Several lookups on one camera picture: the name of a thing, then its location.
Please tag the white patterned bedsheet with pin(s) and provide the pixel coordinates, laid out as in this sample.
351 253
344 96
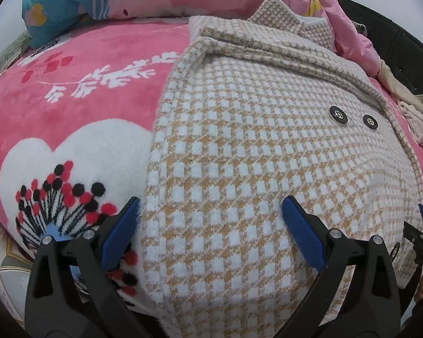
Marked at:
7 271

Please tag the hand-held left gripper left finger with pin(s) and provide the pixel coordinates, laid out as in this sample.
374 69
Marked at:
118 239

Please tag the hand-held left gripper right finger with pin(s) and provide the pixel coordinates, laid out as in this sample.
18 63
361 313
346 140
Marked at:
303 239

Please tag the black bed headboard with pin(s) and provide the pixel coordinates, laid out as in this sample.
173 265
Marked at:
402 49

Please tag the pink floral blanket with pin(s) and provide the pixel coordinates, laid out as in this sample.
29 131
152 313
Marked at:
74 112

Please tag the tan cloth garment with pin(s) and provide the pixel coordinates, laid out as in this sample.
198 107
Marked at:
398 84

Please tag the beige houndstooth knit coat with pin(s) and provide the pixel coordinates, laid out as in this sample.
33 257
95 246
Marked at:
250 165

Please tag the camouflage garment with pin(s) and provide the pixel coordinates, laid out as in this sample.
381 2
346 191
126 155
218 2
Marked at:
361 28

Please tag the grey patterned cloth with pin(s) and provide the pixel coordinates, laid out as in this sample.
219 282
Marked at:
10 52

